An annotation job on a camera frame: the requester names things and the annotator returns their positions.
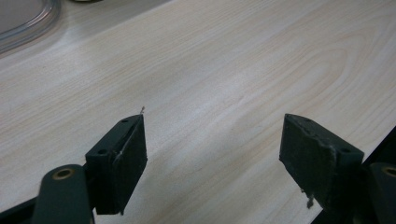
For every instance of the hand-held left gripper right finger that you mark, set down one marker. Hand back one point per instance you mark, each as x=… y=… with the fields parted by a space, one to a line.
x=323 y=165

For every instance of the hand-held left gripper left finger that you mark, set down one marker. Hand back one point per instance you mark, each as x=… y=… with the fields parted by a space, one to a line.
x=120 y=169

